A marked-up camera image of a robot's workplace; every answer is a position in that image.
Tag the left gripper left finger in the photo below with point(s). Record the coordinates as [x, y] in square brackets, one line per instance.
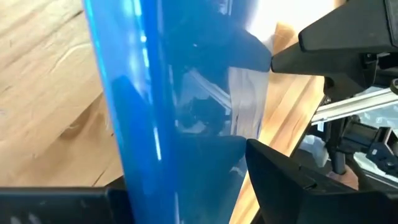
[115, 205]

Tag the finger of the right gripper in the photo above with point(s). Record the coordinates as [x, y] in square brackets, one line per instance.
[342, 37]

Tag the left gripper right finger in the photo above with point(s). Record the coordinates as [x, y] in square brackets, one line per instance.
[280, 193]

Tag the blue plastic disc case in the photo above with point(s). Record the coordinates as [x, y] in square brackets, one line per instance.
[149, 93]

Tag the silver metal bracket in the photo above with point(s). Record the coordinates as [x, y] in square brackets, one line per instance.
[357, 105]

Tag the black bracket below table edge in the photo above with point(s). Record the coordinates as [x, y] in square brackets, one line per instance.
[337, 149]

